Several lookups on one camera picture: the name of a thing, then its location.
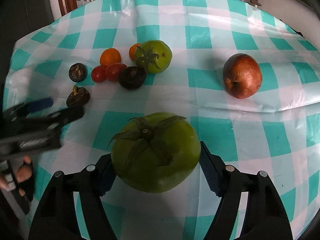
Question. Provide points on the red brown apple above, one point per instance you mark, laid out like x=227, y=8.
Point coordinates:
x=242, y=76

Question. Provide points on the dark shrivelled fruit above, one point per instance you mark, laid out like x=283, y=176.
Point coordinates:
x=78, y=97

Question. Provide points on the small green tomato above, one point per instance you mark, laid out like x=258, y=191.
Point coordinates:
x=153, y=56

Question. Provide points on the dark round fruit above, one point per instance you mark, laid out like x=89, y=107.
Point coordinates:
x=132, y=78

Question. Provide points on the orange tangerine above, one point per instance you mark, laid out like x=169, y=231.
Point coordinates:
x=132, y=51
x=110, y=56

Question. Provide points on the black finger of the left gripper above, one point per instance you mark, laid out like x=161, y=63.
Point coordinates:
x=65, y=116

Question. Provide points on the left hand in glove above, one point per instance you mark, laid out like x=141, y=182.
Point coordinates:
x=24, y=177

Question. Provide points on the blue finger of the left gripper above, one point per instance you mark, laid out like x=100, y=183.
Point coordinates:
x=24, y=109

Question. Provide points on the dark passion fruit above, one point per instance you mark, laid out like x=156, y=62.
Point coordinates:
x=77, y=72

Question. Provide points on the red cherry tomato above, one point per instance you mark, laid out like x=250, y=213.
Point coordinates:
x=112, y=72
x=98, y=74

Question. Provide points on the large green tomato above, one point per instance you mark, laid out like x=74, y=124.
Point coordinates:
x=155, y=153

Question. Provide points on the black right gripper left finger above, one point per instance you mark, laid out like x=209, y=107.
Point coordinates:
x=55, y=216

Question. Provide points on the teal checkered tablecloth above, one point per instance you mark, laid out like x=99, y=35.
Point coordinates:
x=275, y=130

